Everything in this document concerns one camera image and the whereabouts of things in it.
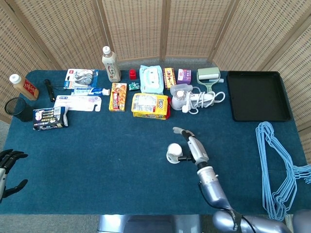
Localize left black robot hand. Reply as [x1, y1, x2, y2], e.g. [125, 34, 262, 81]
[0, 149, 29, 201]

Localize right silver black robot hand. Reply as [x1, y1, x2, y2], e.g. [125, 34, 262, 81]
[172, 126, 210, 167]

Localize white floral paper cup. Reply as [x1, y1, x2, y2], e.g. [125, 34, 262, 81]
[166, 143, 183, 164]

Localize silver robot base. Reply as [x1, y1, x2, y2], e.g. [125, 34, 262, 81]
[97, 214, 203, 233]

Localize black mesh pen cup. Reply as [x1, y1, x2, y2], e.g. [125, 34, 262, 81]
[4, 97, 34, 123]

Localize black snack bag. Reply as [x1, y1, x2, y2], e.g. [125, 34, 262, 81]
[32, 106, 69, 132]

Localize yellow Lipo biscuit bag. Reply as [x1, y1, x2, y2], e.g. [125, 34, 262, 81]
[131, 93, 172, 120]

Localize brown drink bottle red label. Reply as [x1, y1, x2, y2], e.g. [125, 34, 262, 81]
[9, 73, 40, 101]

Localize purple small box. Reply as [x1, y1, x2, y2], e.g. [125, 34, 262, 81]
[177, 68, 192, 85]

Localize green lint roller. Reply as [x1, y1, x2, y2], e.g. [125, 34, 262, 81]
[196, 67, 225, 93]

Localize red yellow narrow box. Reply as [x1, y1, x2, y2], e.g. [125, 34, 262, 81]
[163, 67, 177, 90]

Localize black plastic tray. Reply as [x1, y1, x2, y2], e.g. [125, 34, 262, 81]
[226, 70, 292, 122]

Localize light blue wet wipes pack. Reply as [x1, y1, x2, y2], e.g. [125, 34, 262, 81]
[139, 64, 164, 95]

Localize white toothbrush package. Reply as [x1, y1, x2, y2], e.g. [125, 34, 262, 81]
[53, 95, 103, 113]

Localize blue table cloth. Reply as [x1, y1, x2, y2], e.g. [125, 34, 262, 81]
[0, 69, 311, 216]

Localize yellow red food box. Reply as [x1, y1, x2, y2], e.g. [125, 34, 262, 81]
[108, 82, 128, 112]

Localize blue white toothpaste tube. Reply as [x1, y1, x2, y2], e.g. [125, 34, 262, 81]
[70, 87, 111, 97]

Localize adhesive hooks blister pack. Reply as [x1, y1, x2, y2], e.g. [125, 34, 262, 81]
[63, 68, 99, 89]

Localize milk tea bottle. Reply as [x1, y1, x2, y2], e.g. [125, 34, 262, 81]
[101, 46, 122, 83]

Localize woven wooden folding screen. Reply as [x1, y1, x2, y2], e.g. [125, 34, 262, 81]
[0, 0, 311, 175]

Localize blue wire clothes hangers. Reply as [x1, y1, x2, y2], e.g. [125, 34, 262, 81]
[255, 121, 311, 222]

